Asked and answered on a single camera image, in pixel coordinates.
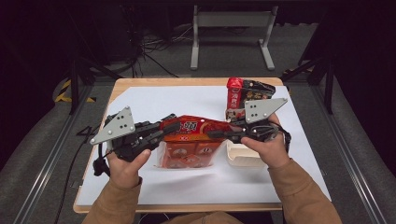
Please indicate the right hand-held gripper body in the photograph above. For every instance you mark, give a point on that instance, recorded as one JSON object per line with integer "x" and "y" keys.
{"x": 261, "y": 109}

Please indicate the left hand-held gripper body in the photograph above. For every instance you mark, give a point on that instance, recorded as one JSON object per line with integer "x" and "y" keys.
{"x": 121, "y": 127}

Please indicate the red packet of brown snacks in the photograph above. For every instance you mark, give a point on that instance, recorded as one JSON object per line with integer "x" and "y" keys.
{"x": 193, "y": 137}

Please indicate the cream plastic storage box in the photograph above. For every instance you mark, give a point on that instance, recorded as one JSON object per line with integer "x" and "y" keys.
{"x": 241, "y": 155}

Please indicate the black red soup base packet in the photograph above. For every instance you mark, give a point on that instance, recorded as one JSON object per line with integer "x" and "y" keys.
{"x": 235, "y": 93}

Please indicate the person's left hand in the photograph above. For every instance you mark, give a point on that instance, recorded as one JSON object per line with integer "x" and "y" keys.
{"x": 124, "y": 171}

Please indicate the person's right hand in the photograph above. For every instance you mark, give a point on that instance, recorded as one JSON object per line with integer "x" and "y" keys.
{"x": 274, "y": 152}

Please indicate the white table sheet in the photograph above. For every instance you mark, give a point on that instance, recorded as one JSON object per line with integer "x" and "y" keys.
{"x": 186, "y": 99}

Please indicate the yellow black hazard tape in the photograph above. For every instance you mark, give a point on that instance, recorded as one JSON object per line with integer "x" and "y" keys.
{"x": 63, "y": 93}

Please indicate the black stand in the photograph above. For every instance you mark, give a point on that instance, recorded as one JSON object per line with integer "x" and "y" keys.
{"x": 74, "y": 77}
{"x": 327, "y": 74}

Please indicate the person's lap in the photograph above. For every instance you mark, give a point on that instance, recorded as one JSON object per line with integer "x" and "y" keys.
{"x": 202, "y": 218}

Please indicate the white metal stand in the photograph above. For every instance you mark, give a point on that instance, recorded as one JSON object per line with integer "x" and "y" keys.
{"x": 232, "y": 20}

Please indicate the metal floor rail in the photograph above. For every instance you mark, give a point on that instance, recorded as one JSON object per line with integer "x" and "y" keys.
{"x": 46, "y": 174}
{"x": 345, "y": 155}

